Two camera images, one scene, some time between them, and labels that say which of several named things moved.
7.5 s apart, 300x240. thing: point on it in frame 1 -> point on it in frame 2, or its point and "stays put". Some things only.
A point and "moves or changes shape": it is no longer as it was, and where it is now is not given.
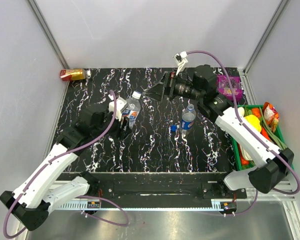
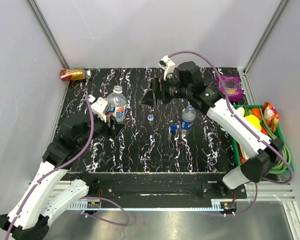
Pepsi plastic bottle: [189, 116] stays put
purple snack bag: [224, 88] stays put
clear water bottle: [132, 112] moves or changes shape
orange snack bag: [271, 115] stays put
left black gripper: [123, 132] -> [114, 128]
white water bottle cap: [136, 95] -> [150, 117]
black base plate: [166, 186] stays put
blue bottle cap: [174, 128] stays put
